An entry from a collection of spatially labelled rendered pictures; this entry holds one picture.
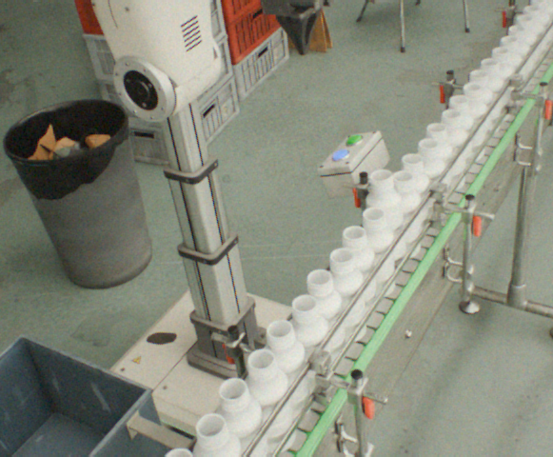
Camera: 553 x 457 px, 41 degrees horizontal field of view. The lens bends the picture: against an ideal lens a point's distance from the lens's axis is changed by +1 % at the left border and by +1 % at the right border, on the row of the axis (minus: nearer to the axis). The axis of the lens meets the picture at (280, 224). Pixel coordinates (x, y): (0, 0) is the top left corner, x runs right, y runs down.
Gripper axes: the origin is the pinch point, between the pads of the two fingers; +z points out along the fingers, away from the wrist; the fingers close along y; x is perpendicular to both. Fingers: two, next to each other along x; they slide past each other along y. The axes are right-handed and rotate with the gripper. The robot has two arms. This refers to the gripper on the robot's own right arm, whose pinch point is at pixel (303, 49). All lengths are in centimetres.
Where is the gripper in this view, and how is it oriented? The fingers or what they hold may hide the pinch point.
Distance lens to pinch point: 120.7
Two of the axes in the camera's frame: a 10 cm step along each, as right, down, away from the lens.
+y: 8.6, 2.1, -4.7
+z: 1.3, 8.0, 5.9
